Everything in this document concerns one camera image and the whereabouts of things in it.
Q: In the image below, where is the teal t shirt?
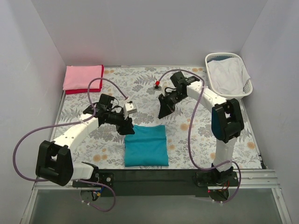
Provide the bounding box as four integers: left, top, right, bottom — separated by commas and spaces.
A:
124, 125, 169, 167

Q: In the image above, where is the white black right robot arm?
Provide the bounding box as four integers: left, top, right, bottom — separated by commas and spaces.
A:
154, 69, 244, 186

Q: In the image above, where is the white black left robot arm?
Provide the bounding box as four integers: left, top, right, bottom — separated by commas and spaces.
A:
36, 94, 137, 187

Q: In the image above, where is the white t shirt in basket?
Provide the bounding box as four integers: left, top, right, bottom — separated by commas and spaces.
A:
207, 57, 250, 95

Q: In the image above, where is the red folded t shirt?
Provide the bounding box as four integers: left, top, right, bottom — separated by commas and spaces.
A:
64, 64, 105, 95

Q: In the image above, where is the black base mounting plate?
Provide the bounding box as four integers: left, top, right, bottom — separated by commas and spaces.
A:
72, 168, 240, 199

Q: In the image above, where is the pink folded t shirt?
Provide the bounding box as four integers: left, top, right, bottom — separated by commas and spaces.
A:
63, 65, 104, 94

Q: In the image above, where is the white laundry basket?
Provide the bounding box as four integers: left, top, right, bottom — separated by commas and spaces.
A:
205, 52, 253, 99

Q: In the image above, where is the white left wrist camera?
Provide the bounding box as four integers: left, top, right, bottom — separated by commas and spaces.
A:
123, 101, 137, 119

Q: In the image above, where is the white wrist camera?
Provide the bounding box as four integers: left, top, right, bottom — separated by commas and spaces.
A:
123, 101, 137, 119
153, 81, 166, 96

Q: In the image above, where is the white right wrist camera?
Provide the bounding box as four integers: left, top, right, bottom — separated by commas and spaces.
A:
153, 81, 166, 96

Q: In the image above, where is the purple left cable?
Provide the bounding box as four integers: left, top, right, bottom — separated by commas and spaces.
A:
13, 78, 130, 212

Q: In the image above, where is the aluminium frame rail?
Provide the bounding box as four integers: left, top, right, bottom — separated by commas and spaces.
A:
21, 169, 292, 224

